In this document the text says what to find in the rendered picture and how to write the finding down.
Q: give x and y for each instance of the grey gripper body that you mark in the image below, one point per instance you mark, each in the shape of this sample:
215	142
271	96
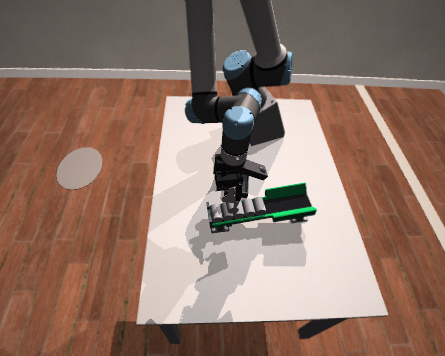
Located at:
226	178

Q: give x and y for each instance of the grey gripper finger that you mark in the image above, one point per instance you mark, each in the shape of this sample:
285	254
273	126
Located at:
234	195

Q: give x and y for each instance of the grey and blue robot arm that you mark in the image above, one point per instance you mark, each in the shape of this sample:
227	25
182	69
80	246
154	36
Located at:
269	67

